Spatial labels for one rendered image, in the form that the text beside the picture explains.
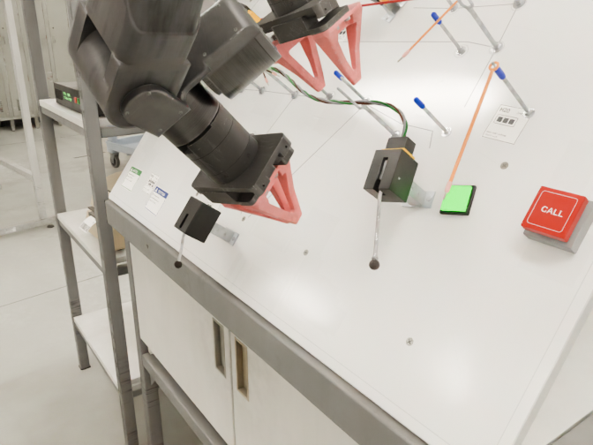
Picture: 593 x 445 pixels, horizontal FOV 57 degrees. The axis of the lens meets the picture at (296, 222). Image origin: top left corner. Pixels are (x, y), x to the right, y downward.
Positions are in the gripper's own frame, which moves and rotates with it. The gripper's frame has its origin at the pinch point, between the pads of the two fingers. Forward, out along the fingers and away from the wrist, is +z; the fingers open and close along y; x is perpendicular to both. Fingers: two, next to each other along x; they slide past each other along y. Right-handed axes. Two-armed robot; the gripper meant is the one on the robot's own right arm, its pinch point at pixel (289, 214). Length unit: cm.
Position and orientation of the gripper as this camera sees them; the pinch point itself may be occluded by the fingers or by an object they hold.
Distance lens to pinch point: 58.5
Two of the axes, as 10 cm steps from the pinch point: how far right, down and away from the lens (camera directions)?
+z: 5.8, 5.6, 5.9
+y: -6.8, -0.6, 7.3
